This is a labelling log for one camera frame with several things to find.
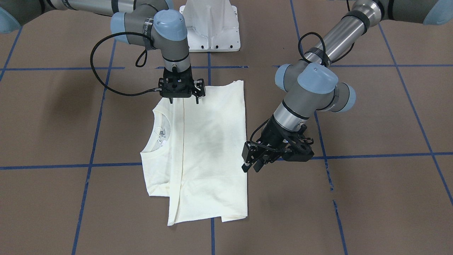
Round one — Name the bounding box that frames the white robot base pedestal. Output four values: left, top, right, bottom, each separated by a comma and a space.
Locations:
179, 0, 241, 53

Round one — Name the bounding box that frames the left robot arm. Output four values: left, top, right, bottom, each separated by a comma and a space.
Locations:
242, 0, 452, 173

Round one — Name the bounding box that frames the cream long-sleeve cat shirt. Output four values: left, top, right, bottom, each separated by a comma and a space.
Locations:
141, 80, 248, 226

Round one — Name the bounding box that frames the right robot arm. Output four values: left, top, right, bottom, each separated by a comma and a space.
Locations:
0, 0, 206, 103

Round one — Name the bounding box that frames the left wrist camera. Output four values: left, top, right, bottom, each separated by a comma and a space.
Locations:
281, 124, 314, 162

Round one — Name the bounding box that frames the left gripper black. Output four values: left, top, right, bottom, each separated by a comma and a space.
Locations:
241, 117, 304, 173

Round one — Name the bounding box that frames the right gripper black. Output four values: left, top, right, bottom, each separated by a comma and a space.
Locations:
158, 67, 206, 104

